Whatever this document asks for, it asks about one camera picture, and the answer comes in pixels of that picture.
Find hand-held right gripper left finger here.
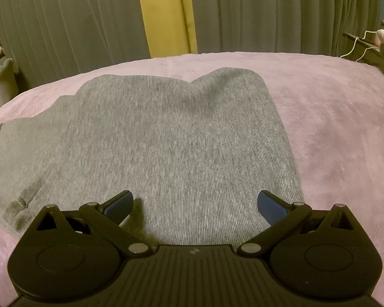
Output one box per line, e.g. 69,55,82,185
35,190,151,256

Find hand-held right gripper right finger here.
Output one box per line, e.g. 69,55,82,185
237,190,354,256

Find grey pants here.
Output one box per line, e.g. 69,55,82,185
0,67,305,247

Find pink bed blanket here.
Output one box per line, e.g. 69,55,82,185
0,52,384,307

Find grey cushion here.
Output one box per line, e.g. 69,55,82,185
0,58,20,111

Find dark bedside shelf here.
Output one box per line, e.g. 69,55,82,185
343,32,384,68

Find grey curtain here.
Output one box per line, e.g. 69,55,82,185
0,0,152,94
177,0,383,56

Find yellow curtain panel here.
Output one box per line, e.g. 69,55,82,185
136,0,199,59

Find white cable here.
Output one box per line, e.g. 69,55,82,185
340,30,384,63

